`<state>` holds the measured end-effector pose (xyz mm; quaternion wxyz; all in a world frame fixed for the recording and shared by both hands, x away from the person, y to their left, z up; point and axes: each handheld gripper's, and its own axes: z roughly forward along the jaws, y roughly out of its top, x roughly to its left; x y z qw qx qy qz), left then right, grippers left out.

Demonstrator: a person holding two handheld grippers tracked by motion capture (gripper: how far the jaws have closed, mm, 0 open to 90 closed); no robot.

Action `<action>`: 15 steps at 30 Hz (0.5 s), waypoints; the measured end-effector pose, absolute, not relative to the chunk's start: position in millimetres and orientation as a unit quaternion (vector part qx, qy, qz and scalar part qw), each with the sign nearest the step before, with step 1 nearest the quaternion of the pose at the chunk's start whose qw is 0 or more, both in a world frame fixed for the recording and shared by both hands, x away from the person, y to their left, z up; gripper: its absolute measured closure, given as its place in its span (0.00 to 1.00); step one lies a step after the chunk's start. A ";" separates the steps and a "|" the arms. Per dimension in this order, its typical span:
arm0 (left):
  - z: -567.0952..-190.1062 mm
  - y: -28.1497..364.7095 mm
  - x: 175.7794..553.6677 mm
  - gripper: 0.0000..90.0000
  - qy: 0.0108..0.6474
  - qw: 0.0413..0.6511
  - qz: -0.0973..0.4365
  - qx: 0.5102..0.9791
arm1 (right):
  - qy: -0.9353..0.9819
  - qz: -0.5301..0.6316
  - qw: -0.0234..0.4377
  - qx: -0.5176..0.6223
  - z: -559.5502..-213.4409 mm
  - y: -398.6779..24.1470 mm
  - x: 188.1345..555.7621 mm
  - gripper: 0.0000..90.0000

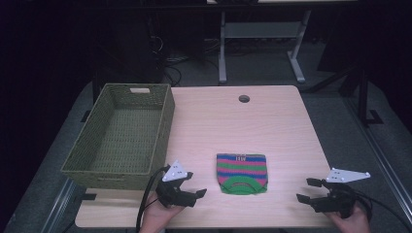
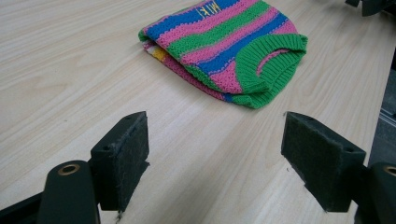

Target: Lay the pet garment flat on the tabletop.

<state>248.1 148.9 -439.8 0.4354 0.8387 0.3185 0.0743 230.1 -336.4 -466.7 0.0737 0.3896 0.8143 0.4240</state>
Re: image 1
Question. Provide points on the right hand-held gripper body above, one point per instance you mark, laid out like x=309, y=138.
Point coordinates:
x=338, y=194

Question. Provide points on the person's right hand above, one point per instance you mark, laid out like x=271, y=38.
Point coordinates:
x=351, y=221

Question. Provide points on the person's left hand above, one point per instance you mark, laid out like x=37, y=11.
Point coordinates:
x=158, y=215

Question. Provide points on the black metal stand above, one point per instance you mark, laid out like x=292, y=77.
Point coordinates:
x=361, y=93

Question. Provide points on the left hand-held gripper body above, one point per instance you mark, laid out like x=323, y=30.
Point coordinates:
x=171, y=191

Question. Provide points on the grey metal desk frame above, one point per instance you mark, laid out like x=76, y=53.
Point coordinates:
x=262, y=42

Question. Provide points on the striped knitted cloth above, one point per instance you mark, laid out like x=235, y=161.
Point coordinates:
x=242, y=173

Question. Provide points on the green woven basket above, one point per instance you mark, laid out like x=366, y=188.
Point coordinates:
x=126, y=136

